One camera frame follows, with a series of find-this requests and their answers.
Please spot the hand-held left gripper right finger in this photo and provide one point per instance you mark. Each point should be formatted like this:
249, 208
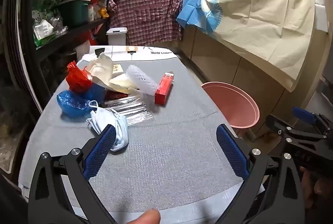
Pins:
231, 151

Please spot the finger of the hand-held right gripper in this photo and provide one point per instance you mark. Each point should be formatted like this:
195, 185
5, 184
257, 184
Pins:
303, 114
273, 122

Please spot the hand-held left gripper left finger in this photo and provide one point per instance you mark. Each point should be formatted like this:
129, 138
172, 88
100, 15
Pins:
101, 151

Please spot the white face mask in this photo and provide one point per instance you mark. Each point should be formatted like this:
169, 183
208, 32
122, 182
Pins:
104, 116

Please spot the pink plastic basin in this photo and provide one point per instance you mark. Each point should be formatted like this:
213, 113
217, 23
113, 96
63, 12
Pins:
234, 104

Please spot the blue plastic bag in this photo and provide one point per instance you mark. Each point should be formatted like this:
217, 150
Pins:
71, 103

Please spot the cream tissue pack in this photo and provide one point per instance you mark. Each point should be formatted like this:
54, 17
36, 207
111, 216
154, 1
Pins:
117, 69

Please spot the person's right hand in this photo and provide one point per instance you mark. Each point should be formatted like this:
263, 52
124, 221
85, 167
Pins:
320, 187

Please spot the person's left hand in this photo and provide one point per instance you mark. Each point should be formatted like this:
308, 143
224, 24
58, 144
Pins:
145, 216

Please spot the clear plastic packaging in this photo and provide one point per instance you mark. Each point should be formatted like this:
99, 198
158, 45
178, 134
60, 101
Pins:
130, 109

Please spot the dark red wrapper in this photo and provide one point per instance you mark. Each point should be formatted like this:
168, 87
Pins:
114, 96

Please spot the red plastic bag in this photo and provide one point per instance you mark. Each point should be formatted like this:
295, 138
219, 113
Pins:
78, 79

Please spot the white foam net sleeve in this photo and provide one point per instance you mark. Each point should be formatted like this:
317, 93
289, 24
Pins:
141, 79

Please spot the cream paper bag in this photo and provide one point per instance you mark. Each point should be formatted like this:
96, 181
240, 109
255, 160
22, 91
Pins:
102, 68

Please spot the red cardboard box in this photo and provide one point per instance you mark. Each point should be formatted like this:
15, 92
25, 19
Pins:
162, 90

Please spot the cream and blue printed cloth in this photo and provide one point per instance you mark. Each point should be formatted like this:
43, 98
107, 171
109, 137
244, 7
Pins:
260, 18

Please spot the white printed cloth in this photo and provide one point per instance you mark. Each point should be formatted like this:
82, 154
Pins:
145, 53

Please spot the white lidded bin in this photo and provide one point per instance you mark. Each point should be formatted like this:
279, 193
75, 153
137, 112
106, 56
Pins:
117, 36

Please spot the black shelf rack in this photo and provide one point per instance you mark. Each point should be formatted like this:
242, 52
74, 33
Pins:
33, 57

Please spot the green and white packet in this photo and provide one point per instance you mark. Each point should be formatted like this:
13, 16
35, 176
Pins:
43, 31

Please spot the white jar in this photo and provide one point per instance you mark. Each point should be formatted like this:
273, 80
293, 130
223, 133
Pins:
90, 12

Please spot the green storage basket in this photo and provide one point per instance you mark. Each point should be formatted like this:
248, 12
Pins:
74, 12

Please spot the red plaid shirt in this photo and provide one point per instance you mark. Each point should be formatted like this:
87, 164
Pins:
145, 13

